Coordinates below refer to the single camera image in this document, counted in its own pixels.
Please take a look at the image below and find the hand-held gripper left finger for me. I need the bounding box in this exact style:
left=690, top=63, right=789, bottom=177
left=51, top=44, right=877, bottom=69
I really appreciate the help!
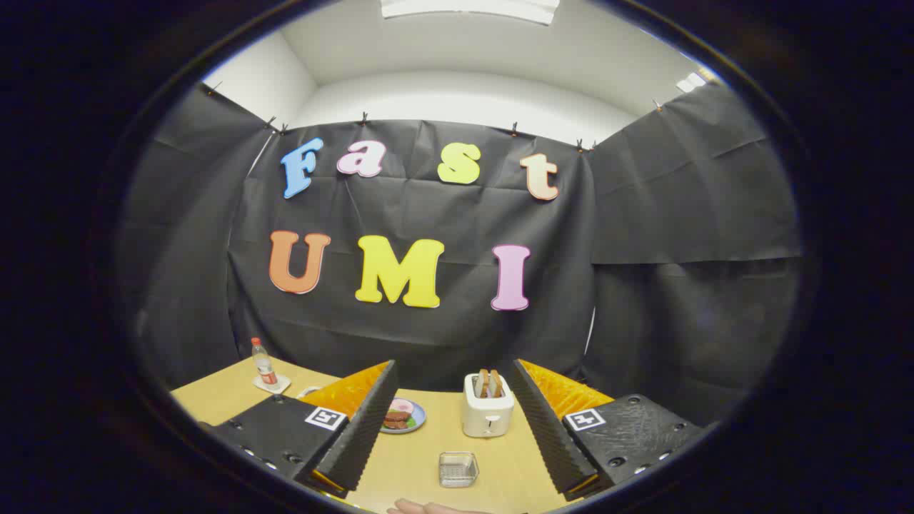
left=207, top=359, right=399, bottom=499

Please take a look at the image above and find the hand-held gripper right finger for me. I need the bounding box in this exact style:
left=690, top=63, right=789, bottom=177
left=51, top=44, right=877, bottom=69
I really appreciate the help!
left=506, top=358, right=708, bottom=502

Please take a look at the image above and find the blue oval plate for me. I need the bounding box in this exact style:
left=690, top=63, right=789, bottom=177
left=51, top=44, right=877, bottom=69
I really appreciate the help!
left=381, top=398, right=427, bottom=435

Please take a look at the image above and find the white toaster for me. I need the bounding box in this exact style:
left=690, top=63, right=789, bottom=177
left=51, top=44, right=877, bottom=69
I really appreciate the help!
left=462, top=373, right=516, bottom=438

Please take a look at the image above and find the clear water bottle red label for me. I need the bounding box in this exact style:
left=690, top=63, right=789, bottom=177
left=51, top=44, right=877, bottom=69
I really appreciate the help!
left=251, top=338, right=279, bottom=386

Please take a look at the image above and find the row of black cloth clips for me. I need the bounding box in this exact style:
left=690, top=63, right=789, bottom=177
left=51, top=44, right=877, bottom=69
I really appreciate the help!
left=204, top=82, right=665, bottom=154

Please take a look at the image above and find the large ceiling light panel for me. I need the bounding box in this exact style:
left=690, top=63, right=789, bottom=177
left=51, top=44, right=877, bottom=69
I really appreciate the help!
left=381, top=0, right=561, bottom=26

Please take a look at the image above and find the metal wire basket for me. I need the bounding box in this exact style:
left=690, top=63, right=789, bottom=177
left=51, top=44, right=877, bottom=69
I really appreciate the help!
left=438, top=451, right=480, bottom=488

